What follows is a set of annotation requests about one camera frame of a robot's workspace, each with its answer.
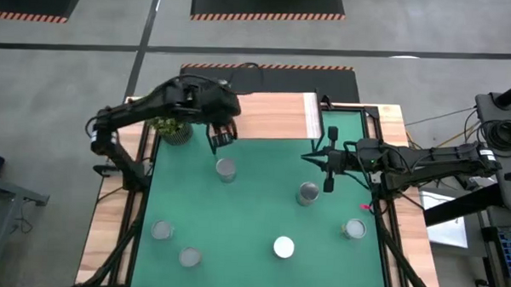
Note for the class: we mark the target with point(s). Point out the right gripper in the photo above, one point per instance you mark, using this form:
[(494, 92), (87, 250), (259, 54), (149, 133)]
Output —
[(344, 159)]

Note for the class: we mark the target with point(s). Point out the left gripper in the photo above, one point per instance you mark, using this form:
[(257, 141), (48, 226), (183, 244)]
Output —
[(220, 104)]

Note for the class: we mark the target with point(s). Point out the tomato label can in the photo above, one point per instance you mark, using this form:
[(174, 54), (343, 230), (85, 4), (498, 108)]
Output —
[(309, 190)]

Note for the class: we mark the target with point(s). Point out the blue yellow label can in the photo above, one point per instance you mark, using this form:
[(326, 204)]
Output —
[(225, 167)]

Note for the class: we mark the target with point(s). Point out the yellow green label can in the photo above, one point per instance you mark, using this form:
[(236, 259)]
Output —
[(355, 228)]

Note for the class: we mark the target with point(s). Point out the peaches label can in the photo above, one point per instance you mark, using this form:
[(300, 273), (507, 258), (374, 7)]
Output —
[(284, 247)]

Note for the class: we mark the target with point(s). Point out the orange red label can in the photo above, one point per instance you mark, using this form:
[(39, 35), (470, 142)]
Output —
[(190, 256)]

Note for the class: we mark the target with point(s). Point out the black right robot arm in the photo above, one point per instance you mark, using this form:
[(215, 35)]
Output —
[(433, 164)]

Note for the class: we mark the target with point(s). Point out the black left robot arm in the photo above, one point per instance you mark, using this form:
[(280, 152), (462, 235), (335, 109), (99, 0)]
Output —
[(146, 103)]

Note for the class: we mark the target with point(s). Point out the wooden shelf black legs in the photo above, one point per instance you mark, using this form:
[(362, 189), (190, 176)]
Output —
[(273, 116)]

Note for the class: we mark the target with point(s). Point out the potted plant striped pot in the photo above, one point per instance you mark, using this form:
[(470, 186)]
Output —
[(177, 134)]

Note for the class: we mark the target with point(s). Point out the green table mat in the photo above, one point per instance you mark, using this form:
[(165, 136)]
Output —
[(244, 220)]

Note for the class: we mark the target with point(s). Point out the silver-topped tin can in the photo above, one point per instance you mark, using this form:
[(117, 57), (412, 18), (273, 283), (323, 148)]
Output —
[(162, 229)]

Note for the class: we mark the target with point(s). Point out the black power strip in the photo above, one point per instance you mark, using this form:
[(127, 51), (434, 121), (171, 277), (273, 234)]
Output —
[(465, 182)]

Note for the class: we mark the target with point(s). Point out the white board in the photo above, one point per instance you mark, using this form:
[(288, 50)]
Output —
[(448, 235)]

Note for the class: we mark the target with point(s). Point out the black diagonal bar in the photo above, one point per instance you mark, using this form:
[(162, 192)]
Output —
[(462, 206)]

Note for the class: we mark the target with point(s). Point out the grey equipment stand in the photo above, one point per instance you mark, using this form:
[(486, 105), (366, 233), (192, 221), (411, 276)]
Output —
[(487, 109)]

